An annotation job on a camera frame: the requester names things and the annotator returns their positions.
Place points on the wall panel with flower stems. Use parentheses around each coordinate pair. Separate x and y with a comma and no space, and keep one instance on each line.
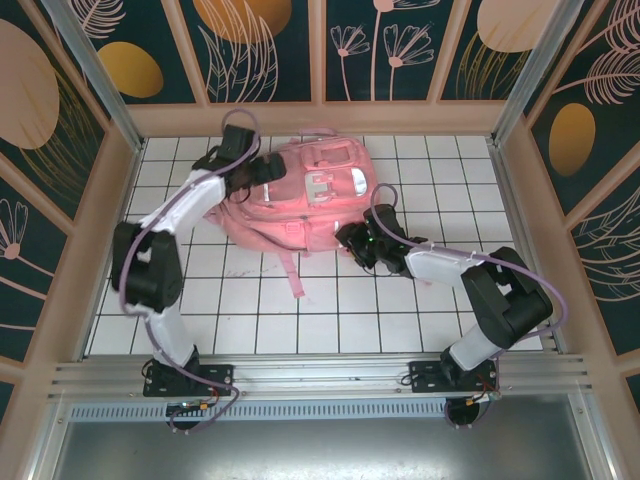
(360,75)

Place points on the pink backpack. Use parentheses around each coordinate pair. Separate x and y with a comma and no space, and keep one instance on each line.
(300,225)

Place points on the wall panel with pink oval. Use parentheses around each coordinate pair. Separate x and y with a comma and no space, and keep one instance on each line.
(30,85)

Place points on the wall panel with yellow oval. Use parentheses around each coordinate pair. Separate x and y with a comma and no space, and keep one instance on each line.
(130,70)

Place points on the wall panel with orange disc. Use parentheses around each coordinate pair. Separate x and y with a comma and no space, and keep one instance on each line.
(240,50)

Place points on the wall panel with pink disc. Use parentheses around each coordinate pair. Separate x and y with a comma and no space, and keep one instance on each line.
(475,75)

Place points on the grey metal sheet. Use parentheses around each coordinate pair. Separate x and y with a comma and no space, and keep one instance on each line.
(320,450)

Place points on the wall panel with single flower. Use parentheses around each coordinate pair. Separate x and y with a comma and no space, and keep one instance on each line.
(30,280)

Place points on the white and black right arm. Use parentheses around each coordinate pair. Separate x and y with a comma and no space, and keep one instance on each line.
(440,265)

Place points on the aluminium table side rail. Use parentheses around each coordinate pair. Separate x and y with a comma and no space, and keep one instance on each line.
(504,175)

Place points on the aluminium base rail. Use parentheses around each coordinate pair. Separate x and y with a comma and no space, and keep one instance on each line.
(320,372)

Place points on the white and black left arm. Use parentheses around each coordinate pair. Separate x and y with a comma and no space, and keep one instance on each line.
(185,200)

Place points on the dark wall panel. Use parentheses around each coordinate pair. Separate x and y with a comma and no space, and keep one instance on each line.
(634,395)

